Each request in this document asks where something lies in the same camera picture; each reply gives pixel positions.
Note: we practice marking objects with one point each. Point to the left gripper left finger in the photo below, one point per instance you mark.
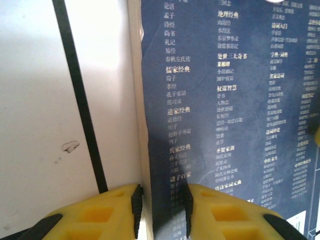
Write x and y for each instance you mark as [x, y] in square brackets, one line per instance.
[100, 217]

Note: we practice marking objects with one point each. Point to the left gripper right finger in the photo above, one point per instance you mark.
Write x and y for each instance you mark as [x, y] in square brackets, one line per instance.
[230, 220]

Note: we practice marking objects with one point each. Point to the blue book with text list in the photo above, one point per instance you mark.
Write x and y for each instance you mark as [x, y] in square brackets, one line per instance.
[225, 100]

